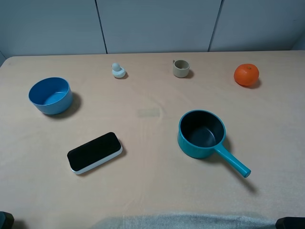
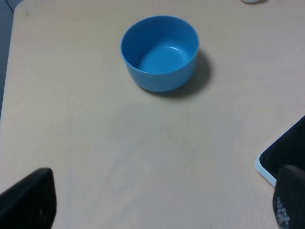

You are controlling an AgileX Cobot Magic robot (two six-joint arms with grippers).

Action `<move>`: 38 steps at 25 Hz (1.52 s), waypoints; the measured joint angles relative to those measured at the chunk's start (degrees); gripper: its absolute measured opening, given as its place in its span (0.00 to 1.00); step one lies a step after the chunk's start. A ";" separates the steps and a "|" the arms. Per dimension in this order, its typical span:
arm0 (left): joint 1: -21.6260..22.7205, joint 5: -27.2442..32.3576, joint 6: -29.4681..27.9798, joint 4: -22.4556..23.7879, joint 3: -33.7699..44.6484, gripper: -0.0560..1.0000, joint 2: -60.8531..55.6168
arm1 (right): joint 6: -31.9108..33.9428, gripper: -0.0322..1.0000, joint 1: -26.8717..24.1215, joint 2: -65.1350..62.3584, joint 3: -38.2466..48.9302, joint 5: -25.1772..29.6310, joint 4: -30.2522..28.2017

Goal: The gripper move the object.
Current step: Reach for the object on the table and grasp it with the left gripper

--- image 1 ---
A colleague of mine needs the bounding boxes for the blue plastic bowl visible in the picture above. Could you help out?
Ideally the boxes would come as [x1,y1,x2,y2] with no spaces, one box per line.
[28,77,73,115]

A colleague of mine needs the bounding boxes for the pale blue rubber duck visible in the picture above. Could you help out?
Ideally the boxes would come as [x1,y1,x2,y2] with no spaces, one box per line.
[112,63,126,78]

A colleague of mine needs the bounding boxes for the small beige cup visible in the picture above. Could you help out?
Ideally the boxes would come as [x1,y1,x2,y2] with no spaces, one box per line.
[173,60,190,78]

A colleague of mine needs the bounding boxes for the teal saucepan with handle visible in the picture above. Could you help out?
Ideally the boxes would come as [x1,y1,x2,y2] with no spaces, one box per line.
[177,110,251,178]

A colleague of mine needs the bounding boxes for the black white rectangular device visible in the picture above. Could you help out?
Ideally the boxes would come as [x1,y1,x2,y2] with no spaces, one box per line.
[67,132,123,175]

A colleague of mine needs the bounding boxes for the orange tangerine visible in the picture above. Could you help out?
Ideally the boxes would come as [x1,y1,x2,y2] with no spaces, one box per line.
[234,63,259,87]

